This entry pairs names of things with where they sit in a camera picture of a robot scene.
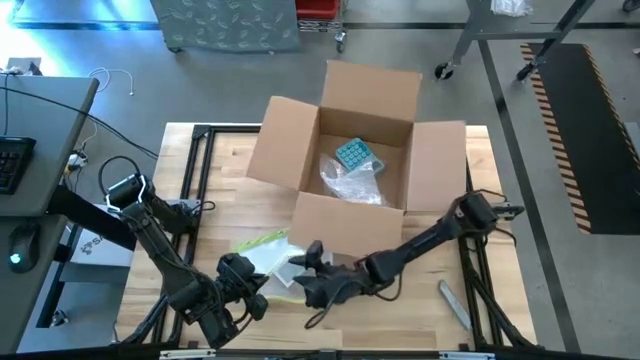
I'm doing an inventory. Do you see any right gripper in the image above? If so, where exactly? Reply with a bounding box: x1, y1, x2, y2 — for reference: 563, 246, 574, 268
288, 254, 374, 310

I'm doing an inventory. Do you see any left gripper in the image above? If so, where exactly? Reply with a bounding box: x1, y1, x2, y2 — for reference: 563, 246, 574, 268
218, 272, 271, 322

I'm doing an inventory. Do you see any white card box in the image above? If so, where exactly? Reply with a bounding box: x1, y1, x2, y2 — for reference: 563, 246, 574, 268
273, 258, 307, 289

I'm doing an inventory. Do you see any clear pouch with green edge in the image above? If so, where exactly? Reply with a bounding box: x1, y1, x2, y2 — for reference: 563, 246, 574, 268
230, 227, 326, 305

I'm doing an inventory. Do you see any brown taped cardboard box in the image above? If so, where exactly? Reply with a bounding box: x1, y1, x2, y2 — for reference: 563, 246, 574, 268
246, 59, 469, 259

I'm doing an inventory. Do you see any clear bubble wrap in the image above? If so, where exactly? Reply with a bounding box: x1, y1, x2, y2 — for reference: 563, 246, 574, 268
318, 152, 392, 208

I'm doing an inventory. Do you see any teal calculator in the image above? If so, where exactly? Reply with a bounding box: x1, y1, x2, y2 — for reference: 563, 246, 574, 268
334, 137, 386, 175

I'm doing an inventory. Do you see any grey utility knife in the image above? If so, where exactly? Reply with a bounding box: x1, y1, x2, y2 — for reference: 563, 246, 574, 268
438, 279, 474, 332

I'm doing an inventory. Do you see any white box with logo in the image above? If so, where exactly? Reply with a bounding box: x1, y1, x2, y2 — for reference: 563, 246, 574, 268
69, 207, 144, 269

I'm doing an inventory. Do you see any white power strip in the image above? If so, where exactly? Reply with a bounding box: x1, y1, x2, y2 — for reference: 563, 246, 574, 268
66, 151, 90, 175

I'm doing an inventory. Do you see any black computer mouse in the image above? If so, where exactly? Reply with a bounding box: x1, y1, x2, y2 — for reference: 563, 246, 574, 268
7, 224, 41, 275

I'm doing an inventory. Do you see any grey leaf-patterned partition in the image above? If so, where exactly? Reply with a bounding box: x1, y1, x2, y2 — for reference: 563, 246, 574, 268
149, 0, 302, 54

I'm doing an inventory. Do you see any black keyboard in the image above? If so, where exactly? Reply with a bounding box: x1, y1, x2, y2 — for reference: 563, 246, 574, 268
0, 135, 37, 196

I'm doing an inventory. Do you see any grey desk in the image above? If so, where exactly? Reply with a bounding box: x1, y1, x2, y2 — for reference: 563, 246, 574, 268
0, 74, 100, 217

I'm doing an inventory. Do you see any black mat with striped edge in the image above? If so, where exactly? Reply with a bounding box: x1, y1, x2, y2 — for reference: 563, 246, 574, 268
519, 42, 640, 236

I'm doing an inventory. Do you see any white cloth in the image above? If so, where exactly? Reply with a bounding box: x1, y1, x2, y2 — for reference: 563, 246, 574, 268
489, 0, 534, 19

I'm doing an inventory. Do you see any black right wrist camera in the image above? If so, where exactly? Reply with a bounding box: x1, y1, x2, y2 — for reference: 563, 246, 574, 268
305, 239, 326, 270

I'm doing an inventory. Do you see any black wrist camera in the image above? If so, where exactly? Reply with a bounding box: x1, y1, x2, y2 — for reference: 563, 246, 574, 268
217, 252, 252, 281
305, 239, 326, 270

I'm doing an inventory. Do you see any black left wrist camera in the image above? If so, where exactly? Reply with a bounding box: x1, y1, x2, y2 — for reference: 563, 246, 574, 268
217, 252, 252, 281

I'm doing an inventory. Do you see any black aluminium table frame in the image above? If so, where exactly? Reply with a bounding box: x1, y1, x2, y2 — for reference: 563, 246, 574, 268
117, 123, 539, 351

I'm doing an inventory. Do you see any wire cart with red bin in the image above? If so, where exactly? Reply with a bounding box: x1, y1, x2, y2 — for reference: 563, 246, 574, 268
294, 0, 349, 54

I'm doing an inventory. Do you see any white cable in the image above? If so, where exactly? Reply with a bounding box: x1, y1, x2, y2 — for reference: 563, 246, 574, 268
87, 66, 135, 97

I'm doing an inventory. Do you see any black desk cable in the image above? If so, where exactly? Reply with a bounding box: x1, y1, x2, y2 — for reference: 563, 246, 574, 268
0, 85, 161, 162

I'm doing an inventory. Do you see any grey rolling table frame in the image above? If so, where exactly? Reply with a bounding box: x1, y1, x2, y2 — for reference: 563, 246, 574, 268
433, 0, 597, 81

